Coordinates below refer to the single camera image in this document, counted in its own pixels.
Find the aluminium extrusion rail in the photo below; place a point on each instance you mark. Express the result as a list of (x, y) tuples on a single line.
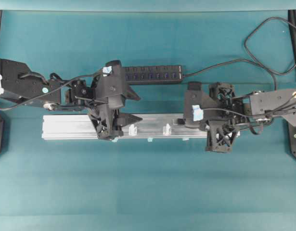
[(152, 126)]

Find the black USB hub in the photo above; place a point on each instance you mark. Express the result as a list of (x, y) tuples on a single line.
[(153, 75)]

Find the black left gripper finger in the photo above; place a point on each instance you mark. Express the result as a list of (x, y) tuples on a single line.
[(125, 119)]

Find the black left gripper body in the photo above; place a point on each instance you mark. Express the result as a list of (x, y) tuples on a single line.
[(102, 117)]

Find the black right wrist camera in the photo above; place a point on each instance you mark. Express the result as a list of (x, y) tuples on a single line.
[(195, 101)]

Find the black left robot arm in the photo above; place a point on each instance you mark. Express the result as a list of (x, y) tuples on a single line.
[(20, 85)]

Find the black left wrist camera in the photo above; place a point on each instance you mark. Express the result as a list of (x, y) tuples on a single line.
[(112, 87)]

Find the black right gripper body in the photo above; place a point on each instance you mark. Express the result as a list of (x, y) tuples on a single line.
[(223, 121)]

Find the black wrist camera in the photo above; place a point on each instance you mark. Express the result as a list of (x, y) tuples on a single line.
[(195, 101), (112, 87)]

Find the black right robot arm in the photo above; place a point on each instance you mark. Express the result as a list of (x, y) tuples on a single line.
[(261, 108)]

